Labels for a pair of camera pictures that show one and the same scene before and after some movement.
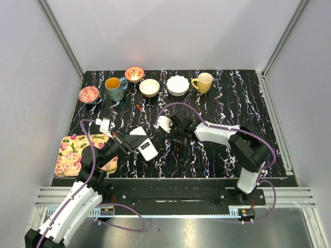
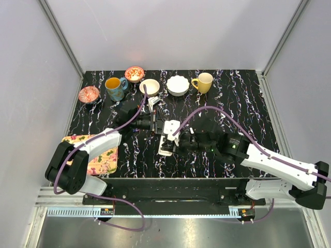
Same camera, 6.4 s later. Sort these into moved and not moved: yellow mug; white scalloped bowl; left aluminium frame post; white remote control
Moved: white remote control
Not moved: left aluminium frame post; yellow mug; white scalloped bowl
